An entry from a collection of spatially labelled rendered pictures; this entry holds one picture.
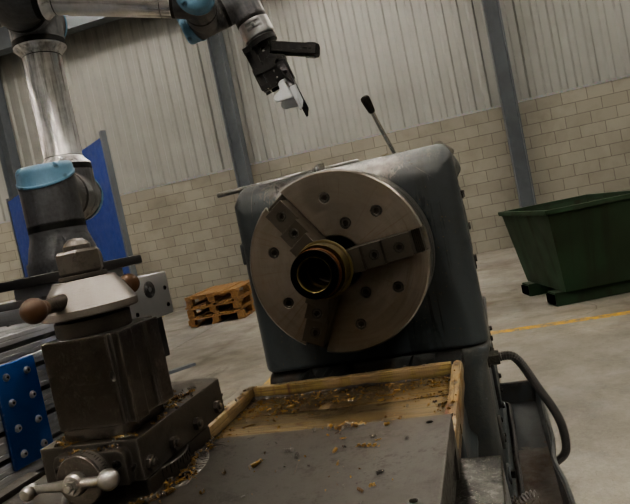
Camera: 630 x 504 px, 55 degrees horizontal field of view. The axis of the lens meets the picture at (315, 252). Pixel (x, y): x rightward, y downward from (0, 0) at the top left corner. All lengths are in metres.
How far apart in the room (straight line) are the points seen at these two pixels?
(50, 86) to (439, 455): 1.26
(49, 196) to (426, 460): 1.03
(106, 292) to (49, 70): 1.07
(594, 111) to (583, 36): 1.25
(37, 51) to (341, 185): 0.83
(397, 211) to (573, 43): 10.47
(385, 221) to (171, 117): 11.33
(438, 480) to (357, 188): 0.65
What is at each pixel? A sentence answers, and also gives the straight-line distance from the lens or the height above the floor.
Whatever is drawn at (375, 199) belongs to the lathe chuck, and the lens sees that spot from 1.01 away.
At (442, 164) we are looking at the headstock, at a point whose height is 1.21.
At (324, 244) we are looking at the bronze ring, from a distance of 0.92.
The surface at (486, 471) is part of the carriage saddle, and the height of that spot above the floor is 0.92.
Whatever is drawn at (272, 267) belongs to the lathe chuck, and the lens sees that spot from 1.06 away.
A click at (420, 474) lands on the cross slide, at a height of 0.97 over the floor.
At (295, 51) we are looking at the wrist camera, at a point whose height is 1.55.
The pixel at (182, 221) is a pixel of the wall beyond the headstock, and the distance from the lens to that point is 12.07.
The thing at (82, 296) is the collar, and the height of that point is 1.14.
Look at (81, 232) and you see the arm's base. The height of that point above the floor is 1.23.
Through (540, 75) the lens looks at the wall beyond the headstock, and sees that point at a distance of 11.26.
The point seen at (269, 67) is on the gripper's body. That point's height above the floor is 1.52.
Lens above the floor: 1.16
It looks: 3 degrees down
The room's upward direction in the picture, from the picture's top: 12 degrees counter-clockwise
